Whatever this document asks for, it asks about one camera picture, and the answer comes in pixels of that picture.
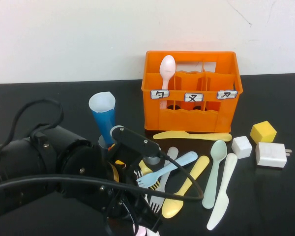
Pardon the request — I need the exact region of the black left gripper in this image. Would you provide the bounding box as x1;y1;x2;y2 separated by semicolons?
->
98;157;163;232

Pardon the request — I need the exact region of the pink plastic fork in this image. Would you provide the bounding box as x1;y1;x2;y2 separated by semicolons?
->
133;226;148;236

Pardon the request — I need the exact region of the orange plastic cutlery holder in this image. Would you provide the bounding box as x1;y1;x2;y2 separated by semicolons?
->
141;50;243;133

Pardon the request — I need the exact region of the grey plastic fork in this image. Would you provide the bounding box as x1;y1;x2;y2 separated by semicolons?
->
149;147;179;213

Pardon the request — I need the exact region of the yellow plastic spoon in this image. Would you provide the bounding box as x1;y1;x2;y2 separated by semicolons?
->
161;155;210;219

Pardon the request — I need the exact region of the yellow plastic fork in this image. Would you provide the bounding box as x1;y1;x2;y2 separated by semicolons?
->
134;159;161;191

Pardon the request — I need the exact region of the light blue plastic fork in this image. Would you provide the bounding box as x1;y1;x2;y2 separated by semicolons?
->
136;151;199;189

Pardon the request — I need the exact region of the yellow toy duck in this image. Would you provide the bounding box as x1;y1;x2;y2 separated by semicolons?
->
108;144;125;167

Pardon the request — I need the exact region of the white plastic knife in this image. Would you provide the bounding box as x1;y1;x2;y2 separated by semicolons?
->
206;152;238;231

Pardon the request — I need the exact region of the yellow plastic knife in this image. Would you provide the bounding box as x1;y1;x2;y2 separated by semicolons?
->
152;130;233;142

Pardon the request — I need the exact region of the pale green plastic spoon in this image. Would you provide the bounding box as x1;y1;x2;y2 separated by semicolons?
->
202;139;228;209

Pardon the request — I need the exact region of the blue paper cone cup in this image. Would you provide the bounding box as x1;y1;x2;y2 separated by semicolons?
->
88;91;121;150

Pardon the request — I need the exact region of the white foam cube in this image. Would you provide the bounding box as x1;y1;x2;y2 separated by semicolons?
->
231;136;253;159

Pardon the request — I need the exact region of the paper label spoon character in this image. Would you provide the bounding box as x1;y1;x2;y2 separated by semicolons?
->
150;89;171;100

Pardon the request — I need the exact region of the paper label fork character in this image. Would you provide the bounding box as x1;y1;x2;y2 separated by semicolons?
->
184;92;204;103

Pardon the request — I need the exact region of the white charger plug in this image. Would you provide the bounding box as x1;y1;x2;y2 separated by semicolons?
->
255;142;293;169

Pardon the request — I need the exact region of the yellow foam cube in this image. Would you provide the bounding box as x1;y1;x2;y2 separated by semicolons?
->
250;120;278;144

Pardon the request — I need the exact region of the paper label knife character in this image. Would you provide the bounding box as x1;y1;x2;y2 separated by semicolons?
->
216;90;238;100

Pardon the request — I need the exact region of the pink plastic spoon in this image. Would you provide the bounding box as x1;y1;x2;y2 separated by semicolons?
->
159;55;177;109

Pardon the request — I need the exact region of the black camera cable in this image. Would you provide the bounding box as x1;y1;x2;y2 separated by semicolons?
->
0;151;204;202

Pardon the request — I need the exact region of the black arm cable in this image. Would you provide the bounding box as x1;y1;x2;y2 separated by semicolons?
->
0;98;64;164

